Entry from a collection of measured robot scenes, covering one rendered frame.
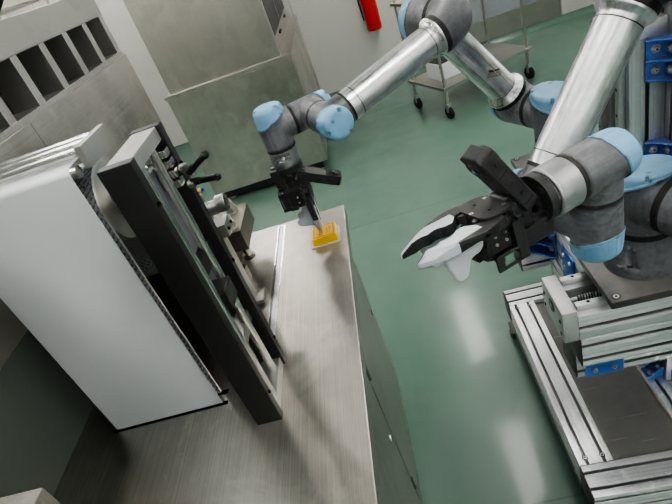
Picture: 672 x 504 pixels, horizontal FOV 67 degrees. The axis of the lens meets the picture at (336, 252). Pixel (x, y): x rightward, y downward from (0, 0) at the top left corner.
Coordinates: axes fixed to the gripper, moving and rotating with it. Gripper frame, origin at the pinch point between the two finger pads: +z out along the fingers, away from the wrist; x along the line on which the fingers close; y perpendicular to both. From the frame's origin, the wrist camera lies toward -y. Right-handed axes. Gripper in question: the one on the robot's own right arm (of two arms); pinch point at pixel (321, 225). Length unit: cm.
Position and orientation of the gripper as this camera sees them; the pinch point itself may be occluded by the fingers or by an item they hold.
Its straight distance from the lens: 140.2
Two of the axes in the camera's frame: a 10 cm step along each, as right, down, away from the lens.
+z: 3.1, 7.9, 5.3
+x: 0.4, 5.5, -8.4
